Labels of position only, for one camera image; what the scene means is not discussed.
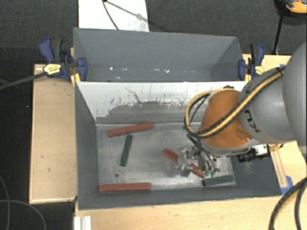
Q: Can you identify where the black cylinder on white bracket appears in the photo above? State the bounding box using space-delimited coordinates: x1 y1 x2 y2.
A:
236 143 270 163

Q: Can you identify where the dark green flat block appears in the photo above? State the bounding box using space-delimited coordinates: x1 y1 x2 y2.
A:
201 175 235 187
119 134 133 167

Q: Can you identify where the pale wood board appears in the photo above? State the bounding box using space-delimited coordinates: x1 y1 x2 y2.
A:
28 63 79 205

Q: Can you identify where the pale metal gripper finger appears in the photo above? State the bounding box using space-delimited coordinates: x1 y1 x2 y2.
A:
178 163 193 177
179 148 192 164

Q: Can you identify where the red-brown block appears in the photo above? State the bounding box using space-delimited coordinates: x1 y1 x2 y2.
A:
162 148 206 179
106 122 154 138
98 182 152 193

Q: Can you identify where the grey metal bin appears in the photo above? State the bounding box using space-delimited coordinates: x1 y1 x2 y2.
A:
72 27 283 210

